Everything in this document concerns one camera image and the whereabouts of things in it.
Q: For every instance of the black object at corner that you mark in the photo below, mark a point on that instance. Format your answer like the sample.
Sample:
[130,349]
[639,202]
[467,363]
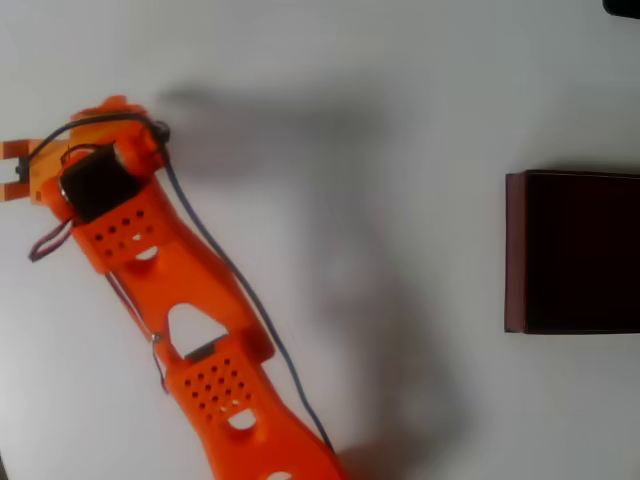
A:
[622,7]

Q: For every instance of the dark red open box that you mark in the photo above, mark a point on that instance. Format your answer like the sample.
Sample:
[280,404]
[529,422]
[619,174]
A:
[580,255]

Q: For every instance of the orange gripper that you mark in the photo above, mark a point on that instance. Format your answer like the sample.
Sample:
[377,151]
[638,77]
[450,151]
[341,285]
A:
[11,170]

